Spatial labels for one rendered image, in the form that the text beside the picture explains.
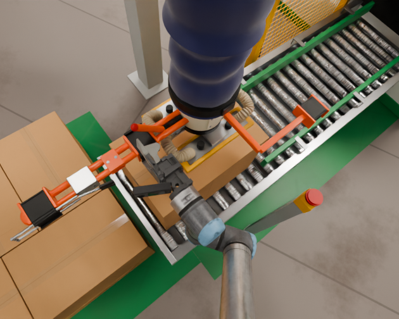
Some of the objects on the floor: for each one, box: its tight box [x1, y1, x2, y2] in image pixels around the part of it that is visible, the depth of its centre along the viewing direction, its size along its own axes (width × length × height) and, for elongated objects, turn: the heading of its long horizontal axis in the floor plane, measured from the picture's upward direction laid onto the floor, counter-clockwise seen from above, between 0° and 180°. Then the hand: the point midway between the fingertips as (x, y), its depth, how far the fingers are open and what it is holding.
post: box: [243, 189, 315, 234], centre depth 159 cm, size 7×7×100 cm
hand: (137, 149), depth 90 cm, fingers open, 14 cm apart
